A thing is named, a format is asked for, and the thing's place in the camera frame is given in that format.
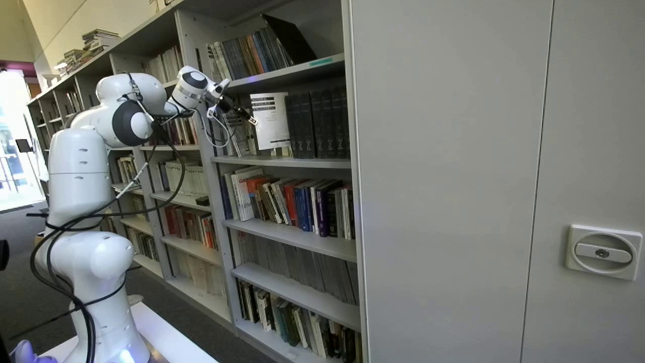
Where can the tall grey cabinet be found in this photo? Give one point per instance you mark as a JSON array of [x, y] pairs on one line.
[[456, 167]]

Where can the white table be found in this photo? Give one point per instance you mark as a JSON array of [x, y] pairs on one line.
[[168, 336]]

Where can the stack of pale books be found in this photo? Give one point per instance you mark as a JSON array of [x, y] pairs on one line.
[[92, 40]]

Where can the white book blue lettering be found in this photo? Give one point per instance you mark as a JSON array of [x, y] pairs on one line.
[[242, 197]]

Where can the slim blue book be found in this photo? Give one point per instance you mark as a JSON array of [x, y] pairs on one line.
[[302, 206]]

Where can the white book with striped cover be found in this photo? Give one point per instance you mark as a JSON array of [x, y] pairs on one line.
[[270, 122]]

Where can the dark grey hardback volume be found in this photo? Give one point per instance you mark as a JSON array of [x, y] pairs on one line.
[[294, 127], [306, 125], [339, 122], [322, 124]]

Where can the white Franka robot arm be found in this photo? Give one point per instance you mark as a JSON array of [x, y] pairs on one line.
[[80, 173]]

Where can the slim red book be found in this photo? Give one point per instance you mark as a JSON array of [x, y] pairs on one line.
[[291, 203]]

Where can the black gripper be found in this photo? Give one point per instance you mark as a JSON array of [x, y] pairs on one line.
[[224, 98]]

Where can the grey metal bookcase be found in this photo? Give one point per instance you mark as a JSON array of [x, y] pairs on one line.
[[78, 93], [283, 161], [32, 133], [182, 197]]

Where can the small black device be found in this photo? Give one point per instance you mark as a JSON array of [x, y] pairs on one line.
[[2, 254]]

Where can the black leaning book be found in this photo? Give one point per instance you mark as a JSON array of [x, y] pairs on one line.
[[288, 38]]

